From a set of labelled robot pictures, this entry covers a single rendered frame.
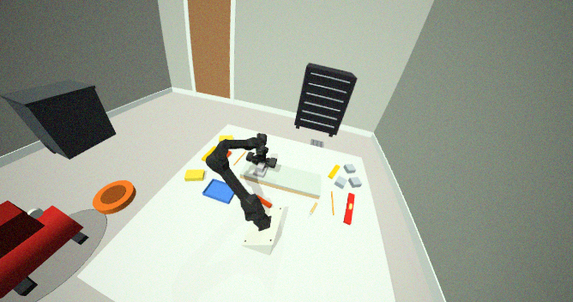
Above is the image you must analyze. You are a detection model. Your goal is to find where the blue rectangular tray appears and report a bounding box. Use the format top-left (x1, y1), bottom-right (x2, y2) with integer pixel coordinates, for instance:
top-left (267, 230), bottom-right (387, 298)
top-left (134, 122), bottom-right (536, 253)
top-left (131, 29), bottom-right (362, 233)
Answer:
top-left (202, 179), bottom-right (235, 204)

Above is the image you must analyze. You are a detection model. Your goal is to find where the white panel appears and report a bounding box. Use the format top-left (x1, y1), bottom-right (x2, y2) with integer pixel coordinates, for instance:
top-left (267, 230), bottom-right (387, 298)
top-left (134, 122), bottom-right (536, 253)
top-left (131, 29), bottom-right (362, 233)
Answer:
top-left (239, 161), bottom-right (322, 200)

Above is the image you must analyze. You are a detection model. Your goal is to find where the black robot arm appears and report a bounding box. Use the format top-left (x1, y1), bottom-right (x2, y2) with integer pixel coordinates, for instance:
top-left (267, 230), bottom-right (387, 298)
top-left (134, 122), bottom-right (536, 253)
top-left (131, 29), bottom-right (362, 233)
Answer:
top-left (205, 133), bottom-right (272, 232)

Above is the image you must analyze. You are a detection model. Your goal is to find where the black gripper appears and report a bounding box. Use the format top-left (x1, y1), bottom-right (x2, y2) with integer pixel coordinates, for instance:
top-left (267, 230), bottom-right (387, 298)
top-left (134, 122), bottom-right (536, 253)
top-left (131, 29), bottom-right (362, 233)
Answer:
top-left (246, 152), bottom-right (277, 168)

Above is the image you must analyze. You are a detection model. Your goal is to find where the red spirit level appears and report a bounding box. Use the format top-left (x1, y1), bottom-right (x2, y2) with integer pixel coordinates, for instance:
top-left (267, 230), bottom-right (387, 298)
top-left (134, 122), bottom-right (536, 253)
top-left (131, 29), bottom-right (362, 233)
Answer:
top-left (343, 193), bottom-right (354, 226)

